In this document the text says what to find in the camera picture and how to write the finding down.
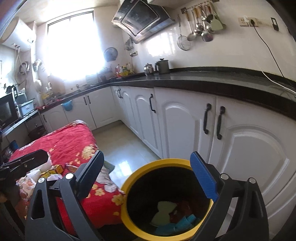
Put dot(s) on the green hanging spatula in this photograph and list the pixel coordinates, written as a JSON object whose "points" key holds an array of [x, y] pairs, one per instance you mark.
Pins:
{"points": [[216, 23]]}

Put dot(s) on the wall power socket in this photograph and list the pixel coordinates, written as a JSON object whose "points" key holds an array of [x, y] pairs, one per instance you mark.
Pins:
{"points": [[246, 22]]}

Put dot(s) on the green sponge in bin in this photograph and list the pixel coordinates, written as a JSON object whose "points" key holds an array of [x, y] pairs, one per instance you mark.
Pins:
{"points": [[162, 217]]}

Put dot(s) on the blue cloth on cabinet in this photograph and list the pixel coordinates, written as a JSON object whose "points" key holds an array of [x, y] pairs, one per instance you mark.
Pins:
{"points": [[67, 106]]}

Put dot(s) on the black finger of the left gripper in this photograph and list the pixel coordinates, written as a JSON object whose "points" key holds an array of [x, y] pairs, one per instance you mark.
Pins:
{"points": [[14, 170]]}

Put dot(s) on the black microwave oven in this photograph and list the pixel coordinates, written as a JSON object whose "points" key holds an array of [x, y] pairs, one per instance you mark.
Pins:
{"points": [[8, 112]]}

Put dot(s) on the white lower cabinets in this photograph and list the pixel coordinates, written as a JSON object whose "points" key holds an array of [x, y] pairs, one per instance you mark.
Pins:
{"points": [[134, 126]]}

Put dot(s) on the steel teapot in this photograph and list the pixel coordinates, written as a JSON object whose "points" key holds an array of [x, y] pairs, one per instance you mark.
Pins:
{"points": [[148, 69]]}

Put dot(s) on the hanging steel ladle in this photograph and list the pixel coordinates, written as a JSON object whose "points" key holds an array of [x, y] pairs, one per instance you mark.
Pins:
{"points": [[206, 36]]}

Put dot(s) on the dark green canister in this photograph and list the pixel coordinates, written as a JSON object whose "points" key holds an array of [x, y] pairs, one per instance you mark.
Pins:
{"points": [[162, 66]]}

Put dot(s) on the black range hood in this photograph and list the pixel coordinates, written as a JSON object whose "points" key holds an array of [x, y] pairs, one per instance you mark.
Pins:
{"points": [[140, 20]]}

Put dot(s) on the blue wall fan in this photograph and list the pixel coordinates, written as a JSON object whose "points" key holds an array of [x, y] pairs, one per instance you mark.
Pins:
{"points": [[110, 54]]}

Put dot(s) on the black countertop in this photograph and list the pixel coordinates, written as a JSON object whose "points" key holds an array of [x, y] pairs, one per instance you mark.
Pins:
{"points": [[246, 85]]}

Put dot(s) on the yellow black trash bin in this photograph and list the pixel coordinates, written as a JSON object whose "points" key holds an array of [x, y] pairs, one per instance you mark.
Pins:
{"points": [[170, 180]]}

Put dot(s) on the wire mesh strainer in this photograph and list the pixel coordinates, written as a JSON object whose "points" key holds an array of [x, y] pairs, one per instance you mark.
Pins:
{"points": [[182, 40]]}

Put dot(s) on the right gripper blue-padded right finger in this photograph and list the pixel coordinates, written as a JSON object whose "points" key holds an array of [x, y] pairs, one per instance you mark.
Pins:
{"points": [[249, 221]]}

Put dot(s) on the blue terry cloth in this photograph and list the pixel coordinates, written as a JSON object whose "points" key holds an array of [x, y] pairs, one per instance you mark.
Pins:
{"points": [[185, 224]]}

